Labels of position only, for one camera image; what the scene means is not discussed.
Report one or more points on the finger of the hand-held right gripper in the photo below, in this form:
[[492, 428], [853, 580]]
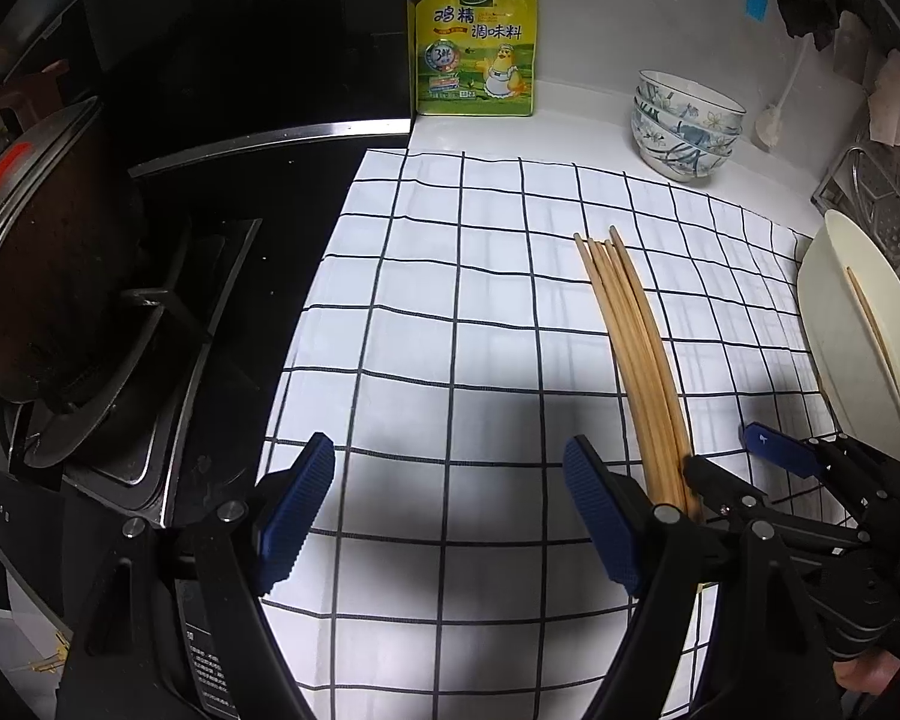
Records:
[[778, 444], [712, 481]]

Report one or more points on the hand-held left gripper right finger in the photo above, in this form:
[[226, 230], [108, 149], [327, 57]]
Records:
[[604, 519]]

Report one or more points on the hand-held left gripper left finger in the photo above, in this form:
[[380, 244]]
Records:
[[296, 511]]

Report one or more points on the bundle of wooden chopsticks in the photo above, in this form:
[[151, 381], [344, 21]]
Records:
[[637, 360]]

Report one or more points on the single wooden chopstick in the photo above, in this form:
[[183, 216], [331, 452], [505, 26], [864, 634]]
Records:
[[866, 315]]

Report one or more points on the person's right hand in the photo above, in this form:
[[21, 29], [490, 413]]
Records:
[[866, 676]]

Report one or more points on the black gas stove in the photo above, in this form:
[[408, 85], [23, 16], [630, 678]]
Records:
[[180, 375]]

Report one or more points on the black grid white cloth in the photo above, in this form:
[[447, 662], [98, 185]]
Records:
[[457, 315]]

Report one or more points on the small perforated steamer plate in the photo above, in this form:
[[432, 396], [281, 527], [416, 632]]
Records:
[[881, 202]]

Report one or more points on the black built-in appliance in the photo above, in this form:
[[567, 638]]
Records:
[[0, 510]]

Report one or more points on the floral ceramic bowl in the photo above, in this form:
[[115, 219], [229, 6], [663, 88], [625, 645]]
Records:
[[675, 161], [690, 101], [682, 136]]

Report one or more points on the white dish brush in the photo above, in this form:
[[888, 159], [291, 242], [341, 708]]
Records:
[[769, 124]]

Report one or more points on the dark brown cooking pot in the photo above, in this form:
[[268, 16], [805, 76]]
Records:
[[52, 292]]

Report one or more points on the pink hanging cloth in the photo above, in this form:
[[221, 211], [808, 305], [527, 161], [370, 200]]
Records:
[[891, 101]]

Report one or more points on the grey hanging tool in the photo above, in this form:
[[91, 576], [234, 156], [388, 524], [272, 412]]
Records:
[[851, 45]]

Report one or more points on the glass pot lid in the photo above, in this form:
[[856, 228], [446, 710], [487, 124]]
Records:
[[15, 187]]

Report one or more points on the dark hanging cloth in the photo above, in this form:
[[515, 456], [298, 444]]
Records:
[[806, 11]]

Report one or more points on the black range hood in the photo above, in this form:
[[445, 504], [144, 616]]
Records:
[[232, 52]]

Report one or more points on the yellow seasoning pouch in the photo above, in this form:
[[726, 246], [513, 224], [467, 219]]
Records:
[[480, 45]]

